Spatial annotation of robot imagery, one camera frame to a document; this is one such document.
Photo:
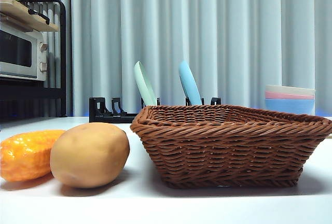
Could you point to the pale green plate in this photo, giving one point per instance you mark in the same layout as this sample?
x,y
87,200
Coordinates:
x,y
144,86

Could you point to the brown woven wicker basket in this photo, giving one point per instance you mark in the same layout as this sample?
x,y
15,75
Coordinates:
x,y
220,156

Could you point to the beige bowl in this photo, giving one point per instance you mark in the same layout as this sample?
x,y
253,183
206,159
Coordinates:
x,y
290,90

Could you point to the tan potato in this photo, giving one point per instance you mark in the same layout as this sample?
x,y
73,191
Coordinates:
x,y
88,156

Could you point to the black plate rack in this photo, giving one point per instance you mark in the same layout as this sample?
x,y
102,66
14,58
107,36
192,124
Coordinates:
x,y
103,117

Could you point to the pale grey curtain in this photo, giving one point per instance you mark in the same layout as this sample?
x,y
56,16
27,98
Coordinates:
x,y
233,27

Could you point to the pink bowl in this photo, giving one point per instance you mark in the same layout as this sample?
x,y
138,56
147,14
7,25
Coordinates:
x,y
275,96

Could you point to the orange-yellow corn cob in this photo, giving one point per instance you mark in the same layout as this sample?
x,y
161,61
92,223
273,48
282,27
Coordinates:
x,y
23,156

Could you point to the pale blue plate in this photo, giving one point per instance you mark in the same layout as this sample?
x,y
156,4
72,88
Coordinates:
x,y
189,84

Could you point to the white toaster oven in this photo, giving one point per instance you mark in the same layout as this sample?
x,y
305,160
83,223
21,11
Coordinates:
x,y
15,50

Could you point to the blue bowl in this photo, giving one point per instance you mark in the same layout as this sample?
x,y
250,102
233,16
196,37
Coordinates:
x,y
290,106

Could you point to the black metal shelf frame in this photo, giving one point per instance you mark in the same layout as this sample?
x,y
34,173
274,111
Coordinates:
x,y
63,53

